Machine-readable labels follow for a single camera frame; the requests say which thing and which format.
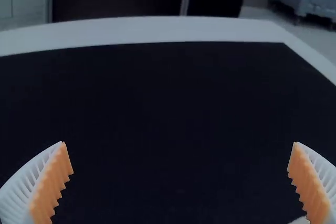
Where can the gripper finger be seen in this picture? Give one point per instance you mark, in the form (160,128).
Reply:
(312,187)
(31,190)

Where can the black mat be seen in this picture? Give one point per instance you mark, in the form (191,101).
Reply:
(168,116)

